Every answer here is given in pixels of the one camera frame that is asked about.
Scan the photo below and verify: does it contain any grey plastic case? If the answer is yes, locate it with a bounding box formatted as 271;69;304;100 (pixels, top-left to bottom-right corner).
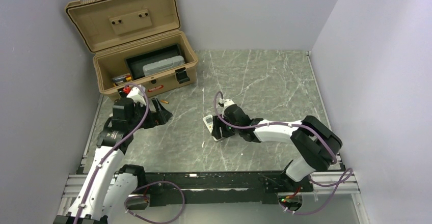
142;55;185;76

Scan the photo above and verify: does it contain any black tray in toolbox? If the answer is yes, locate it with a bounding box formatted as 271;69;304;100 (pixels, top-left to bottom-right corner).
125;44;186;79

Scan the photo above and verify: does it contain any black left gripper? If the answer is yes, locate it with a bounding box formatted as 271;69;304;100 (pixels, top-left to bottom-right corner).
128;97;172;131

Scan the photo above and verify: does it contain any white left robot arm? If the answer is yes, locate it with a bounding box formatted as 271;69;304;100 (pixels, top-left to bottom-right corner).
54;98;173;223

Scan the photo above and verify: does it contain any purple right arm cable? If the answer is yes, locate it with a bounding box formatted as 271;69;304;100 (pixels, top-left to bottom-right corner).
213;91;354;216

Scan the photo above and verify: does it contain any tan plastic toolbox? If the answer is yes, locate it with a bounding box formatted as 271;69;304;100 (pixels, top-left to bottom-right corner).
65;0;198;101

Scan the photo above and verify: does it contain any pack of batteries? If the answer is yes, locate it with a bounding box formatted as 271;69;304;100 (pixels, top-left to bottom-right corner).
112;73;132;86

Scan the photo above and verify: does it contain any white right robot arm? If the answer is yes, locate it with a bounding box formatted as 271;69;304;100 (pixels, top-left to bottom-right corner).
211;103;343;191

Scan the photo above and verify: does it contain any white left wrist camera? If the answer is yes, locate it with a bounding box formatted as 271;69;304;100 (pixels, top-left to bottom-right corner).
123;85;147;107

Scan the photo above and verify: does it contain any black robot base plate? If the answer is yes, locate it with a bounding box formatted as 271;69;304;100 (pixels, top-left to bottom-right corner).
132;171;313;207

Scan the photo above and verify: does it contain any white remote control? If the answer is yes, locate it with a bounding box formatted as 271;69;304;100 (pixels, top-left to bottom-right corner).
203;115;225;142

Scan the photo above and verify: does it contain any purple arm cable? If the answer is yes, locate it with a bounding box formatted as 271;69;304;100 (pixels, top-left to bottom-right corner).
72;83;185;224
213;91;354;216

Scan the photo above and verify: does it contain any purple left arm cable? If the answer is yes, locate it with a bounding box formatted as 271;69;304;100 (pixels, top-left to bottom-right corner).
72;83;185;224

